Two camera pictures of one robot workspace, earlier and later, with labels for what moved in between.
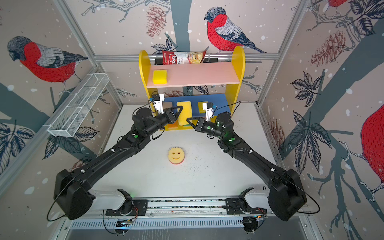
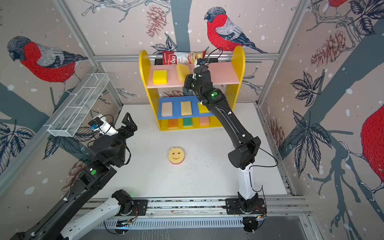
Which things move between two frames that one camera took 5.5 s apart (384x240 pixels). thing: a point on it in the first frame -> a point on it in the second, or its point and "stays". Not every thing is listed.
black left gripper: x=176 y=113 -> x=132 y=125
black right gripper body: x=210 y=129 -> x=191 y=86
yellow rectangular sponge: x=186 y=112 -> x=182 y=71
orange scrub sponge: x=174 y=125 stays
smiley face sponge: x=176 y=155 stays
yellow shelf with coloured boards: x=190 y=85 stays
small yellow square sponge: x=200 y=107 stays
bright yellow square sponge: x=160 y=77 stays
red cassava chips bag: x=182 y=57 stays
